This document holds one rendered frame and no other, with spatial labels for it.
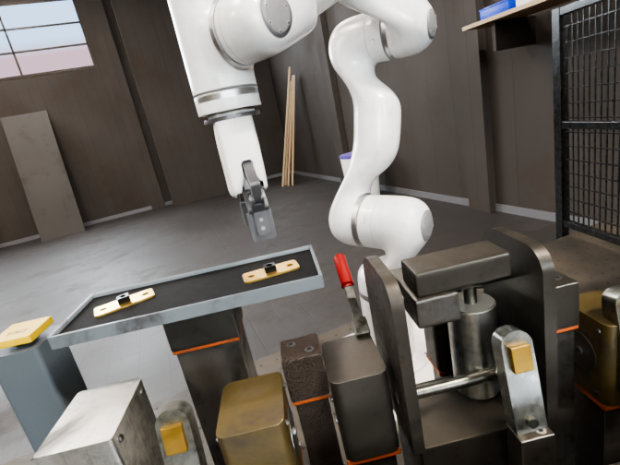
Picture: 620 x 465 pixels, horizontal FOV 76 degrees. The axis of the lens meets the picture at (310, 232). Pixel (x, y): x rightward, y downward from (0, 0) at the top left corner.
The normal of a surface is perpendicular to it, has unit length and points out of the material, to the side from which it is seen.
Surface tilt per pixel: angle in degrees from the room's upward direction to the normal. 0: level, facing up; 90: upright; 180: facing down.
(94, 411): 0
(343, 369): 0
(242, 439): 90
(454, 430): 0
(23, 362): 90
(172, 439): 78
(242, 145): 85
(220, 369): 90
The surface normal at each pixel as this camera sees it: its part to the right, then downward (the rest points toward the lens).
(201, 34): -0.56, 0.30
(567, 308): 0.11, 0.27
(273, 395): -0.20, -0.94
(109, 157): 0.37, 0.20
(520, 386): 0.07, 0.07
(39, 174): 0.31, -0.04
